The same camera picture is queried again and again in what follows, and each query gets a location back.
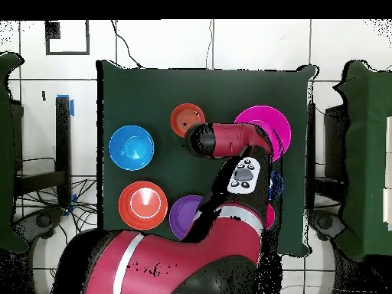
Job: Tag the small orange bowl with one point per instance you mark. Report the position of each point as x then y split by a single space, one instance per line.
183 116

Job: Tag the large orange bowl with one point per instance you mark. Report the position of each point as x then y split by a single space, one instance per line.
143 205

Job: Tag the large pink bowl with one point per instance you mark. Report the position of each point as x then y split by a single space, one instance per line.
269 119

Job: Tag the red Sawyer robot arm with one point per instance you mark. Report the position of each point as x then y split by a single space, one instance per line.
183 260

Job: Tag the purple bowl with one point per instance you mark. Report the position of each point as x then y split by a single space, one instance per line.
183 214

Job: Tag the light blue bowl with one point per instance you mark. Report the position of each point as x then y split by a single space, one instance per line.
131 148

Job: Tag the dark green tablecloth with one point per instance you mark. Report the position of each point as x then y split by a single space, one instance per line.
183 85

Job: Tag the small dark blue bowl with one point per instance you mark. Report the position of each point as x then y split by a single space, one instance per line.
277 183

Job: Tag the small crimson bowl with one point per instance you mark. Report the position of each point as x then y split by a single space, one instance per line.
270 216

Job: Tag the blue tape strip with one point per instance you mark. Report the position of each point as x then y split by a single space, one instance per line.
72 108

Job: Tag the black caster base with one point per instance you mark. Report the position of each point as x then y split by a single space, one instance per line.
324 222
43 220

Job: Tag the green cloth covered table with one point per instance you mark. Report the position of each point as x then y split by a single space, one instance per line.
9 153
367 153

